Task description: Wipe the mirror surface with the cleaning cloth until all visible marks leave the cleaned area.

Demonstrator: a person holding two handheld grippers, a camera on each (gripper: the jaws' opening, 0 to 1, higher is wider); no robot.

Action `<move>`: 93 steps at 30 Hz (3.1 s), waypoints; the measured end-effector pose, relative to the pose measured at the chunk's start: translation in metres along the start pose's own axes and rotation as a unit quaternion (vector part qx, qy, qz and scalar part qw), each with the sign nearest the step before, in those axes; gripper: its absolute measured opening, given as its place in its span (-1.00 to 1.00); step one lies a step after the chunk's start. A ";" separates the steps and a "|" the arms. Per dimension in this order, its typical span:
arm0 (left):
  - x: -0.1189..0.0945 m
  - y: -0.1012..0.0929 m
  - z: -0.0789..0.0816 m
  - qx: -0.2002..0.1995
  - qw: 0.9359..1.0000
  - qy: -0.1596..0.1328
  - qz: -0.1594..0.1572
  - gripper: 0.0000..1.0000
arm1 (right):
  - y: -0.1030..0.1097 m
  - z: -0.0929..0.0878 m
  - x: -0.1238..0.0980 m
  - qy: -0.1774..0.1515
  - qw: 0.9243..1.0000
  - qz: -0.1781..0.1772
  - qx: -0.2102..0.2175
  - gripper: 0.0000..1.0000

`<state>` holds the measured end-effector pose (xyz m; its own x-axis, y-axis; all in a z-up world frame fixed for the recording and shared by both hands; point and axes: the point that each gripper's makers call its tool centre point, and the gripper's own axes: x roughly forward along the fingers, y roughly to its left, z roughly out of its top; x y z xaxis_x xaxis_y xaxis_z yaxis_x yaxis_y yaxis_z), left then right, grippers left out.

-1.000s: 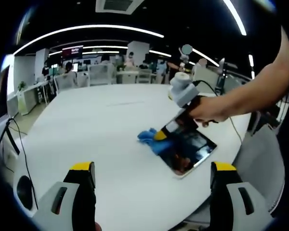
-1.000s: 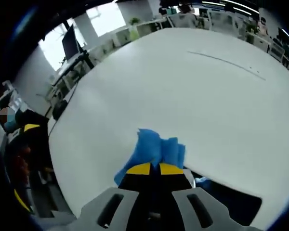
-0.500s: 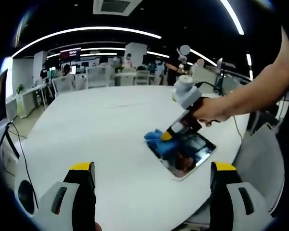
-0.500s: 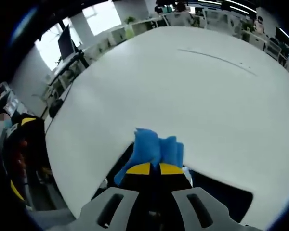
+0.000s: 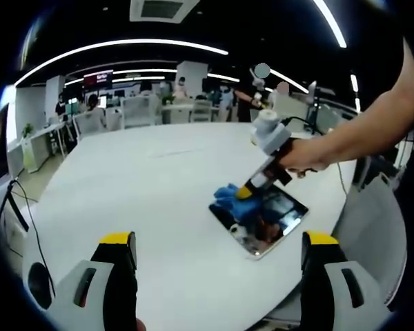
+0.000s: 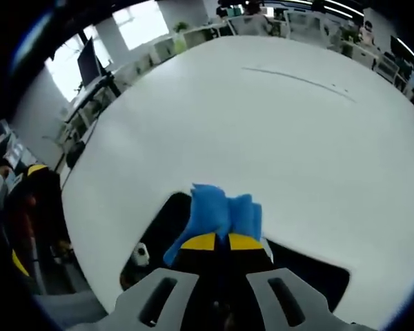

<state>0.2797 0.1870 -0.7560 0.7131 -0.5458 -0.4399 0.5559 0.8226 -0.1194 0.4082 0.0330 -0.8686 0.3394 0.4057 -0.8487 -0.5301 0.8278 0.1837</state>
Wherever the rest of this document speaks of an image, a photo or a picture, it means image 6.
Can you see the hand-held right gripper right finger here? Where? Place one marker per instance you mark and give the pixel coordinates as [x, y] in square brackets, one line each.
[283, 296]

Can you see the blue cleaning cloth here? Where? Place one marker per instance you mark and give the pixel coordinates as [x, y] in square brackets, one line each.
[210, 213]

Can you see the grey mesh chair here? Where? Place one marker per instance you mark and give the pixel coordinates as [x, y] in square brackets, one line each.
[69, 307]

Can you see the green potted plant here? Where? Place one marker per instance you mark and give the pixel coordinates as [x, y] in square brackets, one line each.
[181, 27]

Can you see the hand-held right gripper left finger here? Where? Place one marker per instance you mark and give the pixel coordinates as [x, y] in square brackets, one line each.
[165, 296]

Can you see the black computer monitor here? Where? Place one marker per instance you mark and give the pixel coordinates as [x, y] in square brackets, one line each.
[89, 63]

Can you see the dark-framed side desk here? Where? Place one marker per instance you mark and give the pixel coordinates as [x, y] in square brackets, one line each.
[96, 93]

